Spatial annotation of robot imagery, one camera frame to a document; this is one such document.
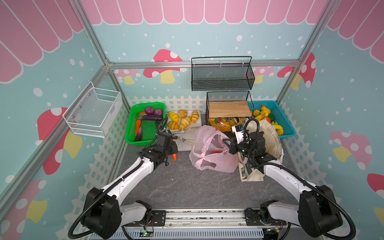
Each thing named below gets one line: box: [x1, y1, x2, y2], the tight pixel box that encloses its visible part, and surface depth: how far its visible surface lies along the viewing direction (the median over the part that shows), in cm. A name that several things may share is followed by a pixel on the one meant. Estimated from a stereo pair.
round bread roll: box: [177, 109, 188, 118], surface depth 118 cm
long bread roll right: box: [191, 110, 200, 124], surface depth 118 cm
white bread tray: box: [167, 110, 202, 152], surface depth 108 cm
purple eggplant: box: [139, 114, 164, 121], surface depth 115 cm
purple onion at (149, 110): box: [145, 106, 155, 115], surface depth 115 cm
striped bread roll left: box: [168, 112, 179, 123], surface depth 118 cm
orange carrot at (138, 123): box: [135, 119, 142, 136], surface depth 114 cm
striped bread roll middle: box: [179, 116, 192, 130], surface depth 113 cm
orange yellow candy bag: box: [208, 118, 232, 133], surface depth 107 cm
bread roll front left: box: [167, 121, 180, 130], surface depth 111 cm
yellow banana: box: [271, 121, 284, 136], surface depth 105 cm
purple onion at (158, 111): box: [154, 108, 163, 115], surface depth 116 cm
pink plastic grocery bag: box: [189, 125, 240, 173], surface depth 78 cm
